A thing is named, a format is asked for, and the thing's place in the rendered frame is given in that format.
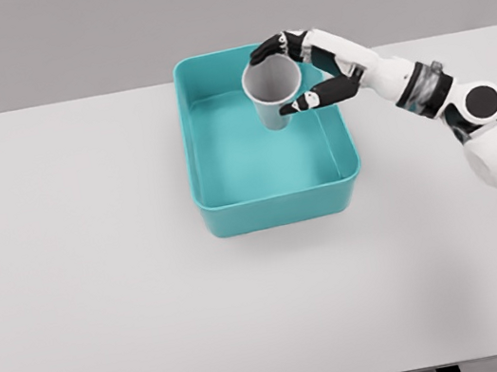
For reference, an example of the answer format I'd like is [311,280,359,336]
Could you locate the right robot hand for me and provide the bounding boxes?
[245,14,391,121]

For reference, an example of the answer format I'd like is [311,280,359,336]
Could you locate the white paper cup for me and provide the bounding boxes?
[237,51,311,138]

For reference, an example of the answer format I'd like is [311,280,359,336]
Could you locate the teal plastic basket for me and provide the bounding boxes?
[166,28,371,244]

